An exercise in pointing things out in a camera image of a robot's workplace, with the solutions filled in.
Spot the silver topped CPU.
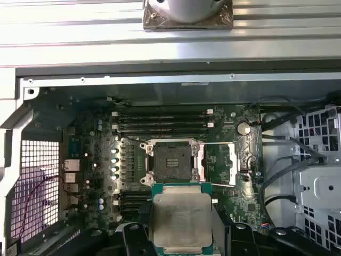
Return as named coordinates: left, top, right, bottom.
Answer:
left=149, top=182, right=214, bottom=255

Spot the metal drive cage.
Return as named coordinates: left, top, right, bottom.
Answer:
left=291, top=106, right=341, bottom=253

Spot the black cable with white tape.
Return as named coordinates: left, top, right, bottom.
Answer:
left=106, top=95, right=129, bottom=107

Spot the CPU socket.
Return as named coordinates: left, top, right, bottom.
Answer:
left=140, top=138, right=206, bottom=186

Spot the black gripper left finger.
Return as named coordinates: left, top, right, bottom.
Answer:
left=60, top=201, right=158, bottom=256

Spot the black looped cable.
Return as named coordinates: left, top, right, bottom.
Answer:
left=260, top=157, right=324, bottom=230

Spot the round coin cell battery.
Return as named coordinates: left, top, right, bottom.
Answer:
left=238, top=121, right=251, bottom=135

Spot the green motherboard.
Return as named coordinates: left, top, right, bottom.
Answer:
left=60, top=102, right=264, bottom=233

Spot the metal socket cover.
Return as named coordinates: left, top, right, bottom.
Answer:
left=202, top=142, right=238, bottom=187

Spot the black PC case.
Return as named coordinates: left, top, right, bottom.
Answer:
left=0, top=60, right=341, bottom=256

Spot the black RAM slot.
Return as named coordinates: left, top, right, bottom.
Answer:
left=117, top=213, right=142, bottom=225
left=114, top=197, right=152, bottom=205
left=117, top=121, right=215, bottom=127
left=117, top=127, right=214, bottom=134
left=117, top=106, right=215, bottom=113
left=117, top=205, right=147, bottom=214
left=117, top=191, right=152, bottom=198
left=117, top=113, right=214, bottom=120

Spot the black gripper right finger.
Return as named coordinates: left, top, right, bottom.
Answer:
left=212, top=198, right=332, bottom=256

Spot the blue video port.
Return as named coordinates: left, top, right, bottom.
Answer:
left=68, top=137, right=81, bottom=158

